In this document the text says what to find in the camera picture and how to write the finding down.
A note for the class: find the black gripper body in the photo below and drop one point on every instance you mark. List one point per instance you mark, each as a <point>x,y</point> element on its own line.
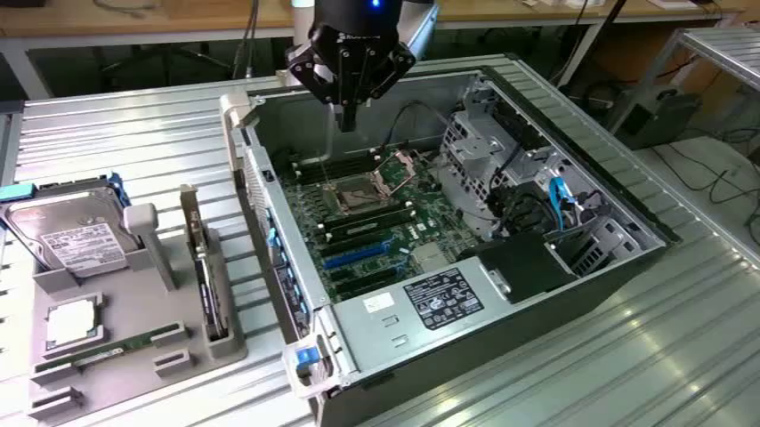
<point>355,26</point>

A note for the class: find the graphics card with metal bracket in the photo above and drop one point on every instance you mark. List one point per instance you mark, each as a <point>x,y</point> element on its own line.
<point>204,276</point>

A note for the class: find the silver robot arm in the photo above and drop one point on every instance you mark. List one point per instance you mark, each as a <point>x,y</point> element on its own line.
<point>425,22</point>

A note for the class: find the black RAM slot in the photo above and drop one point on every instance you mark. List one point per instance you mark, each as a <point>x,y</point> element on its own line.
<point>335,159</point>
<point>338,163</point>
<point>366,219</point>
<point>363,214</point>
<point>369,224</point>
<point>341,168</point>

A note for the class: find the metal disk bay cage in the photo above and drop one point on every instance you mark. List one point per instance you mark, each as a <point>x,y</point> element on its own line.
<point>474,151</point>

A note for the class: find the metal socket cover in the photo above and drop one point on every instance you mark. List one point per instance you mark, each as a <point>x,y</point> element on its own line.
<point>398,171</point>

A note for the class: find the wooden desk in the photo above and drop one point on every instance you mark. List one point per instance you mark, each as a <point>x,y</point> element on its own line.
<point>178,18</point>

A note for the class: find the CPU socket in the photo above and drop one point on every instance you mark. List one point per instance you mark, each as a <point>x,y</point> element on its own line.
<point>359,195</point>

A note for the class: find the green motherboard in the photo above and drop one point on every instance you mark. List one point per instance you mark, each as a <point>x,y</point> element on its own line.
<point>427,209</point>

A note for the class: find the dark RAM stick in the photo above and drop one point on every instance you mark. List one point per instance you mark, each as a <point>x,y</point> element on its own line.
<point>371,229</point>

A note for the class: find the blue slot retention clip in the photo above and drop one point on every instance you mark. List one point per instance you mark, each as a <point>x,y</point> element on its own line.
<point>273,236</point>
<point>302,309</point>

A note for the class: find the long expansion slot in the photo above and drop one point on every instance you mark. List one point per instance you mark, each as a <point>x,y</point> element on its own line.
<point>362,285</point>
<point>353,244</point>
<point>355,257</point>
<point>355,274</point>

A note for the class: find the black computer box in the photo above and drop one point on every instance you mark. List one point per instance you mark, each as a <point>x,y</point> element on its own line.
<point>659,120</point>

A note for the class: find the black plastic air shroud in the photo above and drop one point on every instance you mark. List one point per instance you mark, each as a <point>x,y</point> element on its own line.
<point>517,262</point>

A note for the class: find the metal disk bay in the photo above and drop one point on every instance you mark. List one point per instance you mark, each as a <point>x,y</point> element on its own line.
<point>593,249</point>

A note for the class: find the silver hard disk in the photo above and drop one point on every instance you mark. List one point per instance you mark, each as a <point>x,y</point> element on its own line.
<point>65,240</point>

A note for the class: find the silver power supply unit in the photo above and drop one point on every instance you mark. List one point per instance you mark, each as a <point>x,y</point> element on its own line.
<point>379,333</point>

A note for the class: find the grey parts rack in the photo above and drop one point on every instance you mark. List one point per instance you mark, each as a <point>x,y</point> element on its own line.
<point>131,320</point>

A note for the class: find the blue case latch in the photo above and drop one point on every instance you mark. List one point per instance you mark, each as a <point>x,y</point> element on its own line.
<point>305,358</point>

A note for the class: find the silver CPU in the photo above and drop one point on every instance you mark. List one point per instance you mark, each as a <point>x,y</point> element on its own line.
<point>71,324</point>

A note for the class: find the green RAM stick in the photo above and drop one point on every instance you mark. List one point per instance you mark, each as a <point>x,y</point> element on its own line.
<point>100,353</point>

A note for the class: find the open PC case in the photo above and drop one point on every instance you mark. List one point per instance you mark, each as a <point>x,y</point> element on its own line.
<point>451,391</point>

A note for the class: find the metal frame side table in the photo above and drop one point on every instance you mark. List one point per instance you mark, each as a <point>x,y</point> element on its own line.
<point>719,44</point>

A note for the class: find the blue disk carrier frame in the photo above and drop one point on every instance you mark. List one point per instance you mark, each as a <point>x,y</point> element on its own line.
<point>15,194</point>

